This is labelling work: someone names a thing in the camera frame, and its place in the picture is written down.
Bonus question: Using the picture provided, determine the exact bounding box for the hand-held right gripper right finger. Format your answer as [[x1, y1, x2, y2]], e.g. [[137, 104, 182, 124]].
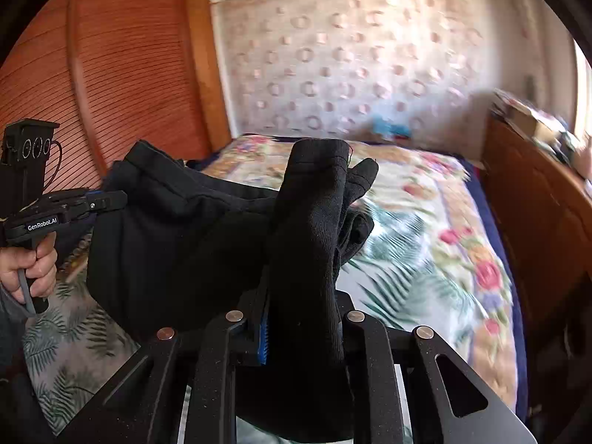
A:
[[335, 291, 538, 444]]

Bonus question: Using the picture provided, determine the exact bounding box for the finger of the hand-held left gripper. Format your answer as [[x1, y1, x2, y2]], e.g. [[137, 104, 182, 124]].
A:
[[44, 187, 102, 208], [83, 189, 129, 217]]

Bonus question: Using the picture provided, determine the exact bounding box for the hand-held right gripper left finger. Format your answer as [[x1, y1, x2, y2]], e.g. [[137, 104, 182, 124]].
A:
[[58, 284, 273, 444]]

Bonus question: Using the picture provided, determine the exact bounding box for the black printed t-shirt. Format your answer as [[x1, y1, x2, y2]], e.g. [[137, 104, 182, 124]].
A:
[[85, 139, 379, 444]]

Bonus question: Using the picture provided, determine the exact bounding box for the person's left forearm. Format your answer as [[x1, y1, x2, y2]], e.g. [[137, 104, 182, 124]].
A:
[[0, 282, 33, 380]]

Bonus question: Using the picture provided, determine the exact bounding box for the person's left hand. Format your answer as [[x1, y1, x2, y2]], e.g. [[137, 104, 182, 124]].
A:
[[0, 233, 59, 305]]

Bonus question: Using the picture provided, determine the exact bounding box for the floral blanket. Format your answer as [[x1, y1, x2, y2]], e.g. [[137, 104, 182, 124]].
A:
[[21, 136, 519, 444]]

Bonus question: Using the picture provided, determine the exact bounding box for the wooden slatted wardrobe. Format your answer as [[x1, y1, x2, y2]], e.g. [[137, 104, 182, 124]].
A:
[[0, 0, 232, 260]]

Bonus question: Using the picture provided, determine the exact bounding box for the navy bed sheet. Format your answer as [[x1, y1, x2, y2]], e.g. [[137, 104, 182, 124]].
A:
[[462, 157, 531, 423]]

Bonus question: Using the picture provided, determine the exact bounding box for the long wooden cabinet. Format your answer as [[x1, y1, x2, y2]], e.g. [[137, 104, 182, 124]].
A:
[[481, 115, 592, 338]]

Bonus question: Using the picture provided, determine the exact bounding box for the blue tissue box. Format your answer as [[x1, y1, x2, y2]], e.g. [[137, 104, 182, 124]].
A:
[[372, 113, 413, 142]]

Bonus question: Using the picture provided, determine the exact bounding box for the cardboard box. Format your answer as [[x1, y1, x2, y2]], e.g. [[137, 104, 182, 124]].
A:
[[502, 99, 547, 138]]

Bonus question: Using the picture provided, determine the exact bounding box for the circle-patterned sheer curtain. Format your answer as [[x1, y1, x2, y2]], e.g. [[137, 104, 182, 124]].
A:
[[217, 0, 506, 149]]

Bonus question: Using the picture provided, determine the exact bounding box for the wooden framed window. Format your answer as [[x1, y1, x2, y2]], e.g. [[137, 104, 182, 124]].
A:
[[571, 37, 592, 142]]

